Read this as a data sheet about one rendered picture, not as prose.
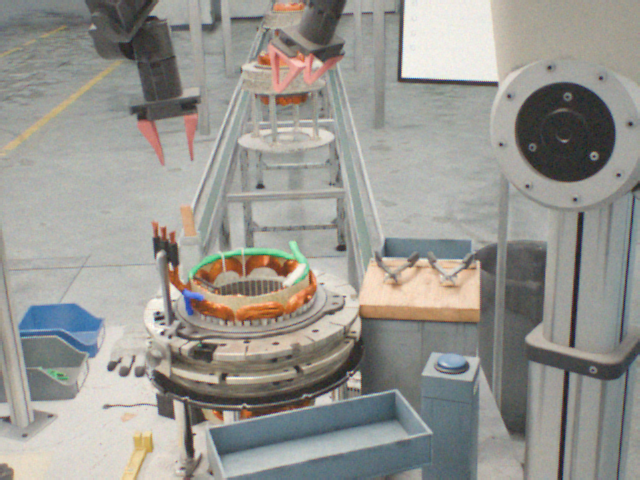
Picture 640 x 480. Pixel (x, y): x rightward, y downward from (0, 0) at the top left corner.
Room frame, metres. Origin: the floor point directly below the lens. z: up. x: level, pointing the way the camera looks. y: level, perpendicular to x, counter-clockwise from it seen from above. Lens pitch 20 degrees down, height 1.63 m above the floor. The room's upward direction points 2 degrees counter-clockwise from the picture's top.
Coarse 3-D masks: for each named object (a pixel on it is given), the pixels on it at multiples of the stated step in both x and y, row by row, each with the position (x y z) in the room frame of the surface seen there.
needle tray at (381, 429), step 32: (288, 416) 0.93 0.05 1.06; (320, 416) 0.95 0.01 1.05; (352, 416) 0.96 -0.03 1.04; (384, 416) 0.97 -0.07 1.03; (416, 416) 0.91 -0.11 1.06; (224, 448) 0.91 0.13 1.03; (256, 448) 0.92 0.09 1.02; (288, 448) 0.92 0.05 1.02; (320, 448) 0.91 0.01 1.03; (352, 448) 0.91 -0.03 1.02; (384, 448) 0.86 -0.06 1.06; (416, 448) 0.87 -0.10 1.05
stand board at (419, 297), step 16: (368, 272) 1.37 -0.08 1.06; (384, 272) 1.37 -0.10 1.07; (400, 272) 1.37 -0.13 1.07; (416, 272) 1.37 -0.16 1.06; (432, 272) 1.36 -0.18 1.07; (464, 272) 1.36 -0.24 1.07; (368, 288) 1.31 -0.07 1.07; (384, 288) 1.30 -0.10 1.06; (400, 288) 1.30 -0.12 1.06; (416, 288) 1.30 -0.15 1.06; (432, 288) 1.30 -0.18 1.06; (448, 288) 1.29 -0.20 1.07; (464, 288) 1.29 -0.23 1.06; (368, 304) 1.24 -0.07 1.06; (384, 304) 1.24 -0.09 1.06; (400, 304) 1.24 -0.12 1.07; (416, 304) 1.24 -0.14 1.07; (432, 304) 1.24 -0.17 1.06; (448, 304) 1.23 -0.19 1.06; (464, 304) 1.23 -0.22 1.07; (448, 320) 1.22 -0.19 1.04; (464, 320) 1.22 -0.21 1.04
